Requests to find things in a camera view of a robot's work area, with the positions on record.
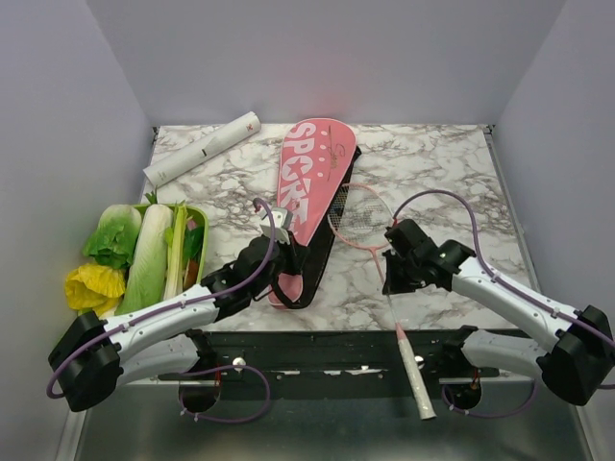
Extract pink badminton racket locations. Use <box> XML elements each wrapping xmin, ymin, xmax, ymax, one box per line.
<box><xmin>327</xmin><ymin>182</ymin><xmax>436</xmax><ymax>421</ymax></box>

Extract pink racket bag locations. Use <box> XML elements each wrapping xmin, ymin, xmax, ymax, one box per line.
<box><xmin>268</xmin><ymin>118</ymin><xmax>360</xmax><ymax>309</ymax></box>

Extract white shuttlecock tube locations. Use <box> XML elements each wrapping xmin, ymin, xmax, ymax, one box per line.
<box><xmin>143</xmin><ymin>111</ymin><xmax>261</xmax><ymax>187</ymax></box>

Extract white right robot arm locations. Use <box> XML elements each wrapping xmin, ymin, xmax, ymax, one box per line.
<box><xmin>382</xmin><ymin>219</ymin><xmax>614</xmax><ymax>406</ymax></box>

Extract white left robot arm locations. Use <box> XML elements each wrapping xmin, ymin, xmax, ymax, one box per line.
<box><xmin>46</xmin><ymin>236</ymin><xmax>309</xmax><ymax>412</ymax></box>

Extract dark green leaf vegetable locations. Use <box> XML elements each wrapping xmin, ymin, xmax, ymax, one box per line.
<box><xmin>182</xmin><ymin>226</ymin><xmax>205</xmax><ymax>268</ymax></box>

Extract green vegetable basket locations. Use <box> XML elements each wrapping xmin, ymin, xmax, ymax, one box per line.
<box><xmin>76</xmin><ymin>204</ymin><xmax>210</xmax><ymax>318</ymax></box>

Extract celery stalk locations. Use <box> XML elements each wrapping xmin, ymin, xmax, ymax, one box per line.
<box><xmin>162</xmin><ymin>202</ymin><xmax>187</xmax><ymax>300</ymax></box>

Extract white napa cabbage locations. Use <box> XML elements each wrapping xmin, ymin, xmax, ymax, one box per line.
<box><xmin>114</xmin><ymin>205</ymin><xmax>173</xmax><ymax>316</ymax></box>

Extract green lettuce head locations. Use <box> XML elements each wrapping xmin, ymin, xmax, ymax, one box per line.
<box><xmin>82</xmin><ymin>205</ymin><xmax>142</xmax><ymax>269</ymax></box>

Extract yellow lettuce head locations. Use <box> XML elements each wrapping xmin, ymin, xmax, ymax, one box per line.
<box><xmin>64</xmin><ymin>263</ymin><xmax>126</xmax><ymax>314</ymax></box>

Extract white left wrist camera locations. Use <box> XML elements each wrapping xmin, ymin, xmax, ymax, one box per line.
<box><xmin>258</xmin><ymin>206</ymin><xmax>292</xmax><ymax>244</ymax></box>

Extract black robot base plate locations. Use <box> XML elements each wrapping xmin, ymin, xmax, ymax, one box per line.
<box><xmin>158</xmin><ymin>328</ymin><xmax>510</xmax><ymax>400</ymax></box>

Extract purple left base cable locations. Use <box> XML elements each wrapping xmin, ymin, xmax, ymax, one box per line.
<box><xmin>178</xmin><ymin>364</ymin><xmax>273</xmax><ymax>425</ymax></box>

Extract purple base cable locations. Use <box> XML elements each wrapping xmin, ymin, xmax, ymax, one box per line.
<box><xmin>441</xmin><ymin>378</ymin><xmax>539</xmax><ymax>419</ymax></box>
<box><xmin>178</xmin><ymin>364</ymin><xmax>273</xmax><ymax>425</ymax></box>

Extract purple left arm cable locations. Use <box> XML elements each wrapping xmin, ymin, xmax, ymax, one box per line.
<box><xmin>45</xmin><ymin>196</ymin><xmax>278</xmax><ymax>400</ymax></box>

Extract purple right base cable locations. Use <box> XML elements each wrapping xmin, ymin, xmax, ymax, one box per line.
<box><xmin>441</xmin><ymin>378</ymin><xmax>539</xmax><ymax>419</ymax></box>

